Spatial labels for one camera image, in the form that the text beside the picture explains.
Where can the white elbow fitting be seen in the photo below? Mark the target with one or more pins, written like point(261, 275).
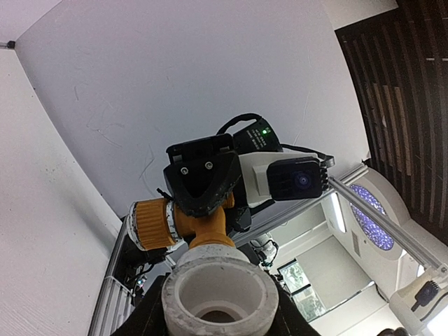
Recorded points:
point(215, 290)

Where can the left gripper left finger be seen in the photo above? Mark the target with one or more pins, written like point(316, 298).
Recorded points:
point(148, 318)

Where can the aluminium front rail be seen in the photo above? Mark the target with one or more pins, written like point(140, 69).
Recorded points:
point(114, 302)

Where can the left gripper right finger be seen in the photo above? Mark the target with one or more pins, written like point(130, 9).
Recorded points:
point(288, 320)

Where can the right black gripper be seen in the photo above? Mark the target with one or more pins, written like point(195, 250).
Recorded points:
point(201, 175)

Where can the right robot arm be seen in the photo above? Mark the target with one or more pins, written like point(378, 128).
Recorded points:
point(250, 133)

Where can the gold brass faucet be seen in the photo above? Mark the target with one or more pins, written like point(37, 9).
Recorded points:
point(159, 223)

